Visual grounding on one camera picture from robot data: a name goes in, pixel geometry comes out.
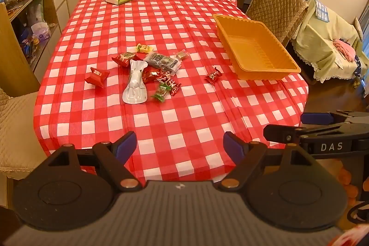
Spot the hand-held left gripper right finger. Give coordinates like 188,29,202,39
216,131,316,189

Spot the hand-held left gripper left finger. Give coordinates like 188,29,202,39
43,131,145,192

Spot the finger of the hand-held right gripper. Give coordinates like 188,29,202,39
263,123,310,145
300,110,361,126

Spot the white green snack pouch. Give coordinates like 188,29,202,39
122,59,149,104

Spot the green candy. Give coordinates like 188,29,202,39
150,84,170,102

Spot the red twist candy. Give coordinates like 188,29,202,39
205,67,222,86

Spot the red pillow snack packet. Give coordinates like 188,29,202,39
85,67,110,88

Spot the red white striped candy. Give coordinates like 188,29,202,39
156,71,174,86

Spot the red picture snack packet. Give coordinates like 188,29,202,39
112,52,142,66

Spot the grey black snack packet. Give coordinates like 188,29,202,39
143,51,181,75

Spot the orange plastic tray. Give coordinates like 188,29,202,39
212,14,302,81

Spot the yellow candy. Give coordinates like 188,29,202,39
135,43,153,54

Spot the red white checkered tablecloth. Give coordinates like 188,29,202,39
33,0,309,181

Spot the pink cloth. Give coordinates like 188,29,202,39
333,39,356,62

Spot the sofa with cream cover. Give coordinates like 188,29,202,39
290,0,366,83

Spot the red white printed cloth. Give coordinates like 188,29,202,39
330,223,369,246

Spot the blue white checked towel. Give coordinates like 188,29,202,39
313,0,330,22

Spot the purple white packet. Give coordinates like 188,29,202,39
30,23,52,42

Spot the wooden shelf unit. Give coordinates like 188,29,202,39
0,0,71,82

